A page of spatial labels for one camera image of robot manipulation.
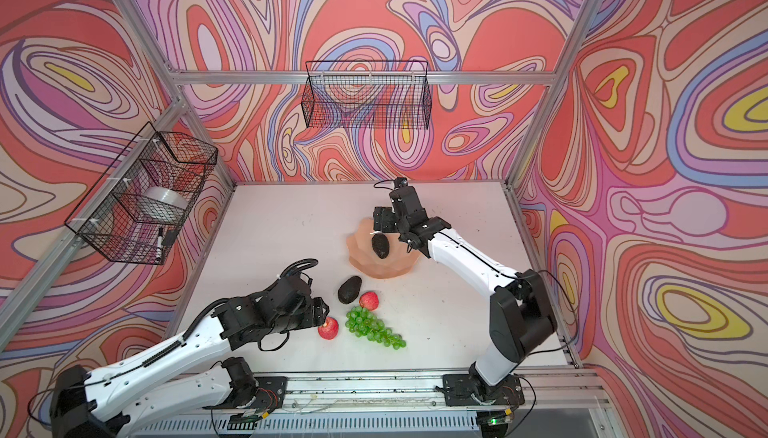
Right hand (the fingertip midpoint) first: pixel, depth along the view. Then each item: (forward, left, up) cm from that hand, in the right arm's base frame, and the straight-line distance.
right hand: (389, 219), depth 86 cm
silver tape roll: (-2, +54, +14) cm, 56 cm away
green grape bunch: (-25, +9, -13) cm, 30 cm away
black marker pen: (-14, +56, +8) cm, 59 cm away
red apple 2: (-27, +17, -13) cm, 34 cm away
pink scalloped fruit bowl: (-4, +9, -15) cm, 18 cm away
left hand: (-24, +18, -9) cm, 31 cm away
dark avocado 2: (+1, +3, -15) cm, 15 cm away
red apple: (-19, +7, -13) cm, 24 cm away
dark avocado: (-16, +13, -13) cm, 24 cm away
